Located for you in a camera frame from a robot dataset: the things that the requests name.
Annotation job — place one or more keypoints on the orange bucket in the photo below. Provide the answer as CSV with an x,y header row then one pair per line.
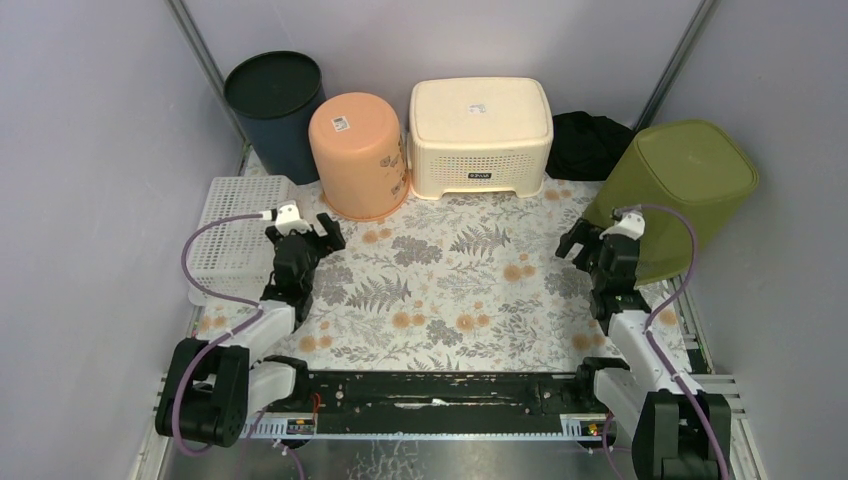
x,y
357,145

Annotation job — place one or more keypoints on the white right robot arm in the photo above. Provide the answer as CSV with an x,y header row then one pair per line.
x,y
678,429

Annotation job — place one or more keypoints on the floral patterned table mat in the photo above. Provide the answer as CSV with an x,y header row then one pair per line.
x,y
468,282

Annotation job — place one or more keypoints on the dark blue cylindrical bin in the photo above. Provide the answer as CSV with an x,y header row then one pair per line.
x,y
274,96

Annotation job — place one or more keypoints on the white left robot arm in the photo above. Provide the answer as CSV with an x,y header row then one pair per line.
x,y
212,386

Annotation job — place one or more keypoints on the green ribbed waste bin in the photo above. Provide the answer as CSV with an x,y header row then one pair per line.
x,y
689,168

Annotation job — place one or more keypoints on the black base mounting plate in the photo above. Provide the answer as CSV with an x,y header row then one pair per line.
x,y
453,396

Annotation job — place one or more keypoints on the black cloth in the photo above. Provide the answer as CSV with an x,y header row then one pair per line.
x,y
586,147

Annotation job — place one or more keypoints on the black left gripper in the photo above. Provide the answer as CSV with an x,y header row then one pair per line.
x,y
304,240

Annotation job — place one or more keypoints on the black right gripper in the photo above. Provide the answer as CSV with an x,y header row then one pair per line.
x,y
582,232

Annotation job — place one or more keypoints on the slotted aluminium cable rail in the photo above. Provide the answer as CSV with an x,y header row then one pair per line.
x,y
521,428

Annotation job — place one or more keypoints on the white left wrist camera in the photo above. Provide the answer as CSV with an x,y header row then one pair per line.
x,y
286,219

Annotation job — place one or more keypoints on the cream perforated plastic basket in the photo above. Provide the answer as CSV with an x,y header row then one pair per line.
x,y
478,135

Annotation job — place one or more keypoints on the white perforated basket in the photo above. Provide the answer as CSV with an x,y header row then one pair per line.
x,y
235,259

